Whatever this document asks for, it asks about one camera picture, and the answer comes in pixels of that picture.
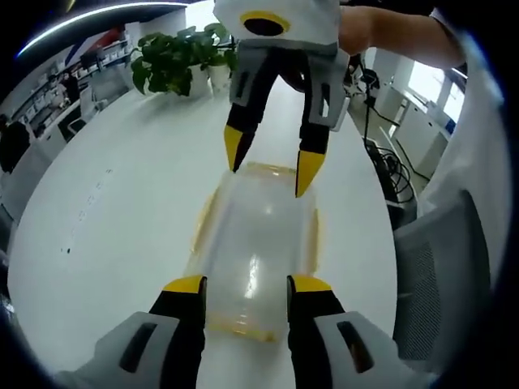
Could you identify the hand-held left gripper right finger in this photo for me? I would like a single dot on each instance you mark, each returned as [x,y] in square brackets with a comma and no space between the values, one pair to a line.
[348,352]

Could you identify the grey mesh office chair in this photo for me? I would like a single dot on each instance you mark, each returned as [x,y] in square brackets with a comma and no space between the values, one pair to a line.
[444,279]

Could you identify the white cabinet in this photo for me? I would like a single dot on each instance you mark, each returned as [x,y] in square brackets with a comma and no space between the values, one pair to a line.
[421,121]

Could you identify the potted green plant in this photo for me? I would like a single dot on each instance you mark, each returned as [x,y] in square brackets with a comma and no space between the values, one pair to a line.
[174,61]

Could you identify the person's white shirt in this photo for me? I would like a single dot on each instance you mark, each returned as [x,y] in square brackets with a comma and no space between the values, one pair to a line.
[474,142]

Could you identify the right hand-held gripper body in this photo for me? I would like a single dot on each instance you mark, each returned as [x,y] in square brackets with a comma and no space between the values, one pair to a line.
[312,20]

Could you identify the long ceiling light strip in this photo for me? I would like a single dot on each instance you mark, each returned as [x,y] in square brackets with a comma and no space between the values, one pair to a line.
[101,22]

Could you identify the clear box with yellow plastic buckle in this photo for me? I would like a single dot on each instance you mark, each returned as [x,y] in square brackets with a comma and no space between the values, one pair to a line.
[259,243]

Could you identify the person's right hand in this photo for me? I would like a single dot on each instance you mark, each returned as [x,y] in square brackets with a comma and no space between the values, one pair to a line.
[354,30]

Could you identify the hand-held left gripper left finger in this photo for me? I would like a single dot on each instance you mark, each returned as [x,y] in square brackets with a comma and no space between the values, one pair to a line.
[134,352]

